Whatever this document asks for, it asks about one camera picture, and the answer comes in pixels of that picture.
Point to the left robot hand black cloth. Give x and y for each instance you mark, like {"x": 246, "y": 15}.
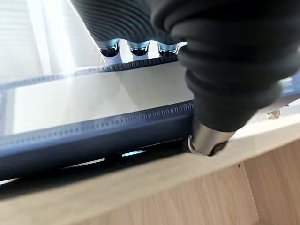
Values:
{"x": 225, "y": 47}

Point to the light wood office cabinet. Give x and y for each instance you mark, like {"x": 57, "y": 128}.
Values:
{"x": 178, "y": 187}

